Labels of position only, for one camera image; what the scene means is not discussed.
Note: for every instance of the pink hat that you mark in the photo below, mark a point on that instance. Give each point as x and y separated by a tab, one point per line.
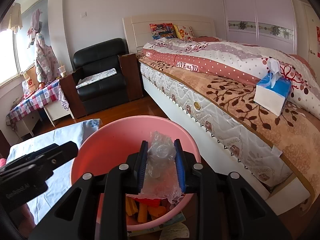
35	25

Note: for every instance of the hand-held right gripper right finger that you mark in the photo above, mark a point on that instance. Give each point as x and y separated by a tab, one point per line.
180	165

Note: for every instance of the brown paper bag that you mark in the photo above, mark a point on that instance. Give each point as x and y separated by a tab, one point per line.
31	80

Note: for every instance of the white floral seat cushion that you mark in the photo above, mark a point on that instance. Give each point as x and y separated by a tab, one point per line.
96	77

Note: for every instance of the brown leaf pattern blanket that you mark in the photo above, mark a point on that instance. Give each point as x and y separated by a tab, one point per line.
250	110

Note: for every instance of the floral padded coat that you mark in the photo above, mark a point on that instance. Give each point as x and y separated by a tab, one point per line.
46	57

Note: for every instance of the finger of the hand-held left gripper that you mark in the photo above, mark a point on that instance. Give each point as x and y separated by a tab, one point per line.
32	155
65	152

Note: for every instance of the window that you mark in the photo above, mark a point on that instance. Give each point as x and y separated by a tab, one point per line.
10	60

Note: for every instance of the round orange fruit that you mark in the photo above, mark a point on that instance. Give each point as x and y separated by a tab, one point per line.
41	85

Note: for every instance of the red foam net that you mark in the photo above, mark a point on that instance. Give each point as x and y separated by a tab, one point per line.
155	210

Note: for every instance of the white low table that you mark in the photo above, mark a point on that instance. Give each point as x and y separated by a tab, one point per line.
58	110
27	127

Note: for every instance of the checked tablecloth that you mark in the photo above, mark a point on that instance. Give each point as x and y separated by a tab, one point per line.
37	100

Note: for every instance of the black leather armchair wooden arms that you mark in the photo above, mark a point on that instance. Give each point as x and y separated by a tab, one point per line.
100	55

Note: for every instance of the clear plastic wrap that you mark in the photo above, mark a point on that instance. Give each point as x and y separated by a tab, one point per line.
160	160

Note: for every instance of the pink plastic bin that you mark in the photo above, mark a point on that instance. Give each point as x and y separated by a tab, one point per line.
100	150

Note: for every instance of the white bed with mattress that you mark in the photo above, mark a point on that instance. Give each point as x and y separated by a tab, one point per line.
225	130

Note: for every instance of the red wall calendar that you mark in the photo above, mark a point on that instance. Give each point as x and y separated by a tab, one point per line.
318	40

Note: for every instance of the white door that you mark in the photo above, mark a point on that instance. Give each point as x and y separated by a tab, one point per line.
310	30

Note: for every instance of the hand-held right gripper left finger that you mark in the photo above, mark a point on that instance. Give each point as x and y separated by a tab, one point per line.
142	165

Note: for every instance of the white frilly garment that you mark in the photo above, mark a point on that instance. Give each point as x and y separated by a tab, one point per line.
11	17

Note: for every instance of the blue white tissue box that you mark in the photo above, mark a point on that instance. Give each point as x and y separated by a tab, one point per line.
272	95

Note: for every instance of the blue floral tablecloth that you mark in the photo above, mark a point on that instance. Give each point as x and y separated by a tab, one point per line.
75	130

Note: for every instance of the pink white patterned quilt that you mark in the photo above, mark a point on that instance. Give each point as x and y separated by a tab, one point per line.
225	55

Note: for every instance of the white sliding door wardrobe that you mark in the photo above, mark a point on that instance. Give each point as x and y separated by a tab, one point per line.
260	12

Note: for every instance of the white pillow with orange flowers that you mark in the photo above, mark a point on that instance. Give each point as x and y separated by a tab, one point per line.
185	32

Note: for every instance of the white wall switch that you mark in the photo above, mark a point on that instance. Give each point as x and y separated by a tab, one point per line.
83	14

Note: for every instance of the colourful printed pillow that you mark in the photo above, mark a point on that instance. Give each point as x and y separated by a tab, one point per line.
162	31

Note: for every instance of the plastic cup with drink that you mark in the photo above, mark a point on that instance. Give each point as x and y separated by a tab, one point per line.
62	71

